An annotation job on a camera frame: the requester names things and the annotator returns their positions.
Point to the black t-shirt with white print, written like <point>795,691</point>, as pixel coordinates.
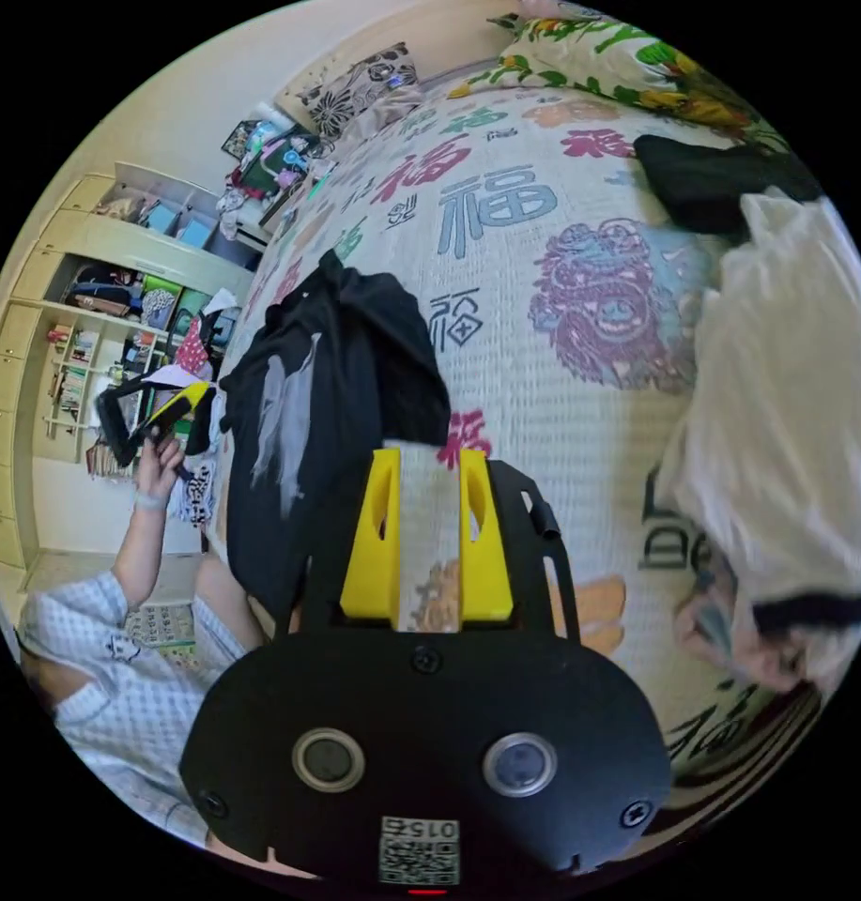
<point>345,366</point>

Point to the green and yellow floral pillow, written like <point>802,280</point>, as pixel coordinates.
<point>585,56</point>

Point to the person's left forearm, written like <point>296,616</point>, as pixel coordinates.
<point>140,549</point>

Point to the cream cupboard with shelves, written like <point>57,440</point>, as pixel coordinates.
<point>21,394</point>

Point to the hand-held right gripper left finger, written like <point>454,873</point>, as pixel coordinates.
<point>374,563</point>

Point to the cluttered bedside table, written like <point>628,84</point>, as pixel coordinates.
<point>275,165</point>

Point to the black and beige floral cushion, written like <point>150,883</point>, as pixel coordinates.
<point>359,88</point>

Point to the bed with printed sheet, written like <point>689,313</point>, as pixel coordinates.
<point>543,422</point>

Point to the person's body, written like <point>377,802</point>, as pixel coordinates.
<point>134,704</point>

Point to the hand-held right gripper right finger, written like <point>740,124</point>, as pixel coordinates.
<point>483,577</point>

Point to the pile of clothes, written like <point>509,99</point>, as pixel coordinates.
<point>768,422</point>

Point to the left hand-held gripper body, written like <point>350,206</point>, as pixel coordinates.
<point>113,422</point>

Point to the person's left hand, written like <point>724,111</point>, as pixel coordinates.
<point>159,468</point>

